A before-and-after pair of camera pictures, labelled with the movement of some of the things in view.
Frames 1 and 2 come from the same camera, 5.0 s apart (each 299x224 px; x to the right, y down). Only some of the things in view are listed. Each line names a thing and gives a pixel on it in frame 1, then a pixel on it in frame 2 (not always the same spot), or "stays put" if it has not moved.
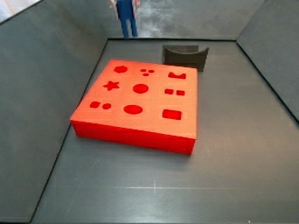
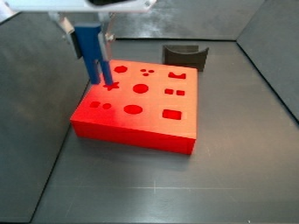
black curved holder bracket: [184, 55] stays put
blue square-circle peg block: [126, 13] to [88, 35]
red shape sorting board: [142, 103] stays put
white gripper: [135, 5] to [55, 7]
